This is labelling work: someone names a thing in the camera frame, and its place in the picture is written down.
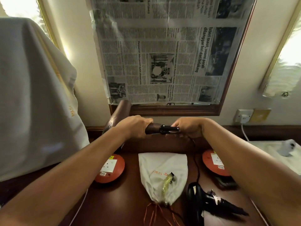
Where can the person's right hand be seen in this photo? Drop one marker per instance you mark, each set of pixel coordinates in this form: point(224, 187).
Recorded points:
point(191, 127)

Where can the person's left hand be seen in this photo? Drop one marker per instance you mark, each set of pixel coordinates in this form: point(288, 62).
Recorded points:
point(131, 127)

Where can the person's right fingers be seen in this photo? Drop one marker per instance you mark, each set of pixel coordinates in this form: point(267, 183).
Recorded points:
point(176, 125)

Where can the person's left fingers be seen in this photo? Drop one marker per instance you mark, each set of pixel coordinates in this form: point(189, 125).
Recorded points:
point(147, 121)

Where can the brown hair dryer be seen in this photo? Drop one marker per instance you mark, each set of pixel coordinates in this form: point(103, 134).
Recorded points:
point(122, 112)

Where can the person's right forearm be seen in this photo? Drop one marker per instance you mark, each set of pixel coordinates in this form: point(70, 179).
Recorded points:
point(254, 171)

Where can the person's left forearm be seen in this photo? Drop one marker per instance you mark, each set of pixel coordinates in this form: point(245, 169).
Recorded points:
point(61, 181)

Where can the red round extension reel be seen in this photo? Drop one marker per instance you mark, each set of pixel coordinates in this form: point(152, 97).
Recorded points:
point(114, 170)
point(215, 162)

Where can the yellow tape strip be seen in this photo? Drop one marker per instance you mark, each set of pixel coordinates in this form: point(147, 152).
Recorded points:
point(166, 183)

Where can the newspaper sheet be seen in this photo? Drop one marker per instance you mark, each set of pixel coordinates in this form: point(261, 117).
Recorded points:
point(164, 51)

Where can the flat black case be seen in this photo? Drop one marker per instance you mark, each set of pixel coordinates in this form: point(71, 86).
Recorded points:
point(227, 183)

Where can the black hair dryer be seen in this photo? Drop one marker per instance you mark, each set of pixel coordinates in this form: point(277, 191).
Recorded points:
point(199, 202)

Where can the white cloth mat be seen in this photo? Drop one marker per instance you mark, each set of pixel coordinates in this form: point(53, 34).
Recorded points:
point(270, 151)

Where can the large white cloth cover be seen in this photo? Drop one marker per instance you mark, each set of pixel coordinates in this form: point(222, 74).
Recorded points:
point(30, 103)

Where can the gold framed window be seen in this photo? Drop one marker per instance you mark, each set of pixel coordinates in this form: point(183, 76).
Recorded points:
point(285, 68)
point(21, 7)

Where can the dark wooden mirror frame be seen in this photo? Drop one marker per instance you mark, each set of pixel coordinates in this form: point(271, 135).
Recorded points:
point(176, 111)

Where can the white wall socket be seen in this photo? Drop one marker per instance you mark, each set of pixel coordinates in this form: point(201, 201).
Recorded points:
point(242, 114)

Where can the beige wall switch plate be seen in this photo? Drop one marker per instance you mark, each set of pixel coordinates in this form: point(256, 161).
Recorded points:
point(260, 115)

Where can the small white camera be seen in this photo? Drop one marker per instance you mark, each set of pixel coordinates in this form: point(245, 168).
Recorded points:
point(286, 148)

